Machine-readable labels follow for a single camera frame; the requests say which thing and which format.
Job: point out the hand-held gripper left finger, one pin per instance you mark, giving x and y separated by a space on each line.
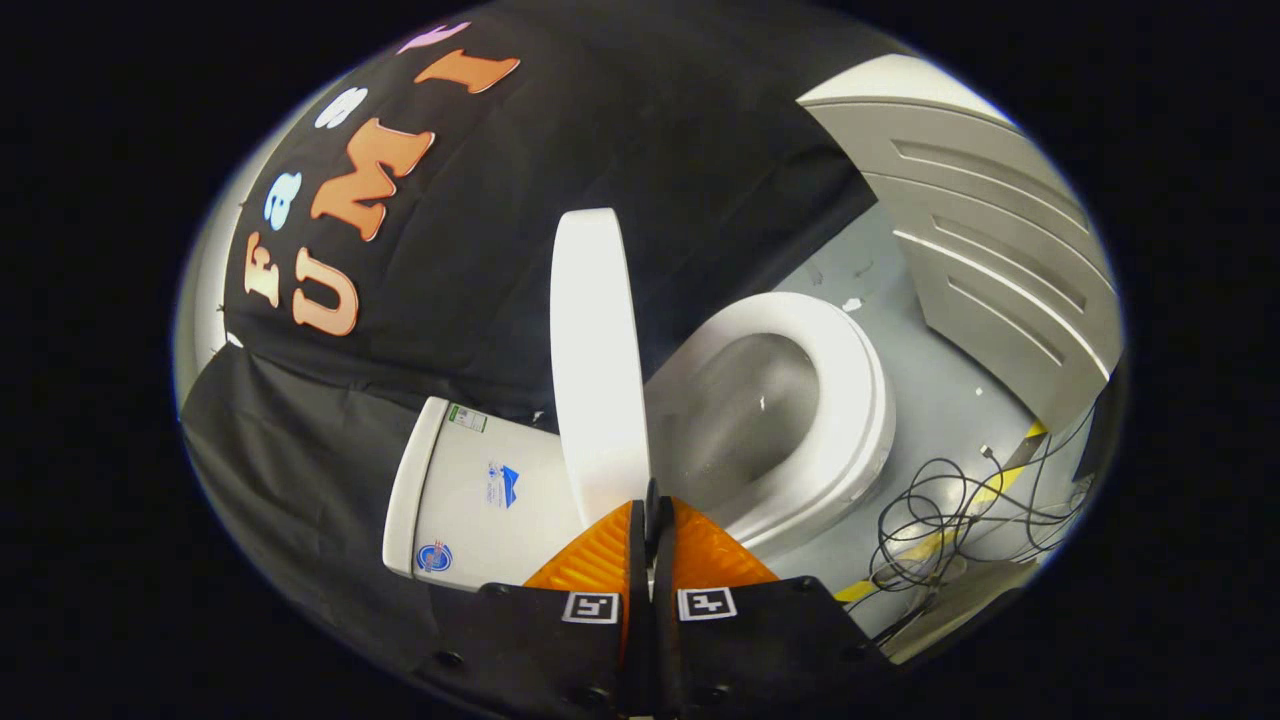
590 660

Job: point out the white panelled cabinet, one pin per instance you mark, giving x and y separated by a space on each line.
1000 260

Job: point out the grey flat board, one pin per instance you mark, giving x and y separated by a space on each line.
960 610

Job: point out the white toilet tank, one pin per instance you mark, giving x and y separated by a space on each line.
470 510

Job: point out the white toilet lid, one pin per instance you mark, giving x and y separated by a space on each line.
595 360

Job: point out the black backdrop cloth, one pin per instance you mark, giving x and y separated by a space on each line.
620 130

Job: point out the yellow black floor tape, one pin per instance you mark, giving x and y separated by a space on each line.
1008 478

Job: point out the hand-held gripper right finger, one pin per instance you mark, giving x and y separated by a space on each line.
730 660

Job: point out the white toilet bowl with seat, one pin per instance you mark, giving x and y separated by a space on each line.
850 400

